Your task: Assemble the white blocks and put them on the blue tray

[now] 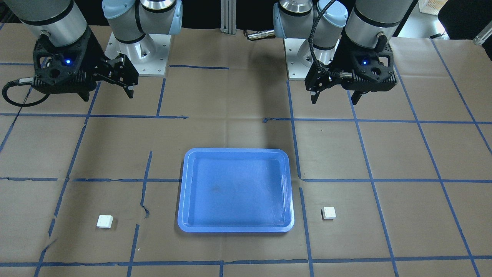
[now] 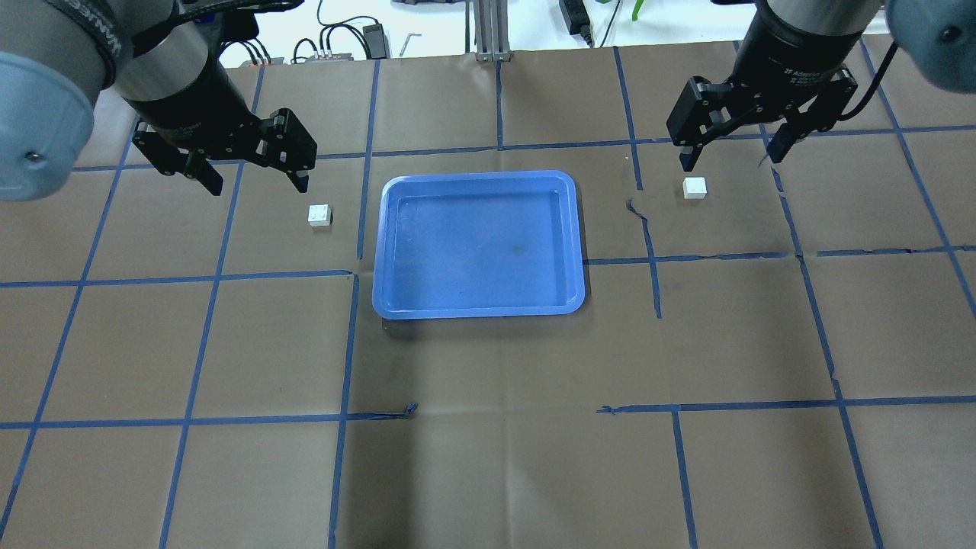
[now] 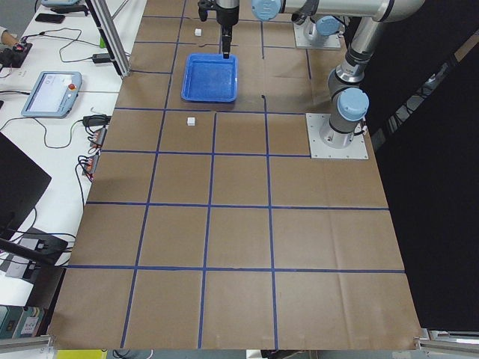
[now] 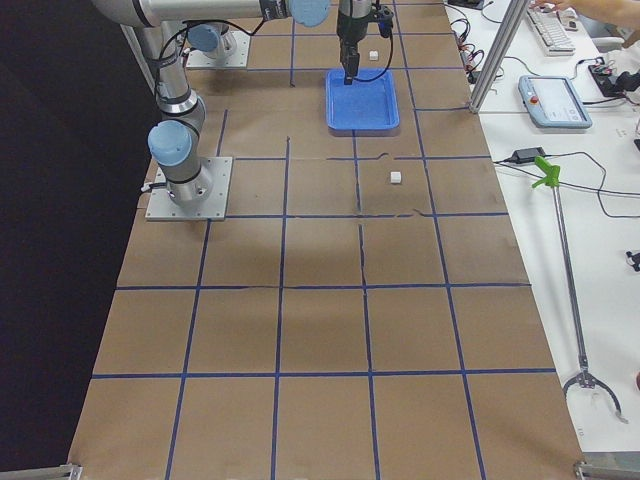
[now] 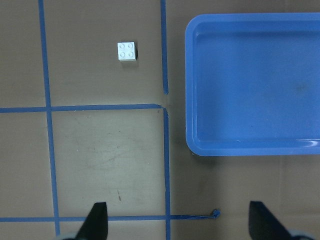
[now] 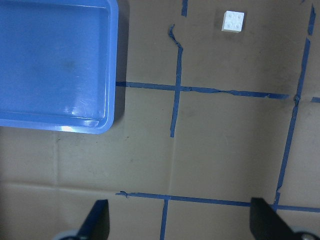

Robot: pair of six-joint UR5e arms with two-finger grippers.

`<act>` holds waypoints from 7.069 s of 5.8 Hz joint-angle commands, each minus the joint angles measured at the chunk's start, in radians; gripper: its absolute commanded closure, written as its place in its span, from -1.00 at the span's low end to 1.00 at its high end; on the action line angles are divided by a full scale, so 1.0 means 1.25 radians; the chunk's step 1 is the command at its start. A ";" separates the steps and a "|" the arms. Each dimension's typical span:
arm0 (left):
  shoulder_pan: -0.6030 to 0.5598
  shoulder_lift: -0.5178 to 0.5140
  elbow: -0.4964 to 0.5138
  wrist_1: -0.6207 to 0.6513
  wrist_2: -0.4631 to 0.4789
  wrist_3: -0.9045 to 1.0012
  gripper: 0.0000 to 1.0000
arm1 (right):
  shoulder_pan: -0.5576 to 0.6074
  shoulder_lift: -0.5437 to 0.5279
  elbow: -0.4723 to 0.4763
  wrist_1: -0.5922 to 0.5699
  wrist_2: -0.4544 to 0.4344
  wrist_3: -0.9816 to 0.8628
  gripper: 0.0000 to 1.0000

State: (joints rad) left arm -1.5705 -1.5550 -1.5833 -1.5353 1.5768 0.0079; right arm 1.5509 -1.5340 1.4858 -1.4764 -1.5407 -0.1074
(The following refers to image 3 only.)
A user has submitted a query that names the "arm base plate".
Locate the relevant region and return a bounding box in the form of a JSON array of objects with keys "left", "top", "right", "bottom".
[
  {"left": 305, "top": 113, "right": 369, "bottom": 160},
  {"left": 293, "top": 19, "right": 341, "bottom": 51}
]

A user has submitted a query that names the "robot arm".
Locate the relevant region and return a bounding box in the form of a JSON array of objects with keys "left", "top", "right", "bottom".
[
  {"left": 198, "top": 1, "right": 341, "bottom": 59},
  {"left": 251, "top": 0, "right": 424, "bottom": 149}
]

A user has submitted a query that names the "near teach pendant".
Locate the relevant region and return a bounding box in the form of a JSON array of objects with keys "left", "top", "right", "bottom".
[{"left": 21, "top": 71, "right": 82, "bottom": 118}]

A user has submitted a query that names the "teach pendant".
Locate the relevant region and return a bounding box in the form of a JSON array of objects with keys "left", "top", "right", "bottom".
[
  {"left": 21, "top": 71, "right": 82, "bottom": 118},
  {"left": 40, "top": 0, "right": 88, "bottom": 14}
]

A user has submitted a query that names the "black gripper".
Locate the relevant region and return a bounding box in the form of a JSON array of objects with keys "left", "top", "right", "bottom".
[{"left": 216, "top": 0, "right": 240, "bottom": 59}]

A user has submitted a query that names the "orange usb hub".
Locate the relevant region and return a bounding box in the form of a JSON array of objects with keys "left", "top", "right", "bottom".
[
  {"left": 89, "top": 127, "right": 107, "bottom": 148},
  {"left": 79, "top": 153, "right": 100, "bottom": 180}
]

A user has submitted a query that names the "black monitor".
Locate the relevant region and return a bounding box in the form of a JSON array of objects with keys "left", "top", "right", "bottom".
[{"left": 0, "top": 135, "right": 52, "bottom": 240}]

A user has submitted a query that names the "black power adapter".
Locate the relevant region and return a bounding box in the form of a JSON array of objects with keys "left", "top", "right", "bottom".
[{"left": 91, "top": 53, "right": 112, "bottom": 64}]

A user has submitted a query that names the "black smartphone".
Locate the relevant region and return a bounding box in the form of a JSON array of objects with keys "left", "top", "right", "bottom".
[{"left": 34, "top": 13, "right": 65, "bottom": 24}]

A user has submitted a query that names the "aluminium frame post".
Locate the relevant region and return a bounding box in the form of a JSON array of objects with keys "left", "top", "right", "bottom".
[{"left": 85, "top": 0, "right": 130, "bottom": 79}]

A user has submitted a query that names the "blue plastic tray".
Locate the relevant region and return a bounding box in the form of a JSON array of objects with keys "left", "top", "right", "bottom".
[{"left": 181, "top": 53, "right": 239, "bottom": 102}]

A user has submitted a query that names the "far teach pendant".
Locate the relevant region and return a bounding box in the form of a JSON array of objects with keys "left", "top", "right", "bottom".
[{"left": 40, "top": 0, "right": 88, "bottom": 14}]

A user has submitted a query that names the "black monitor stand base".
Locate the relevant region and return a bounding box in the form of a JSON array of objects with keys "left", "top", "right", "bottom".
[{"left": 1, "top": 227, "right": 75, "bottom": 309}]

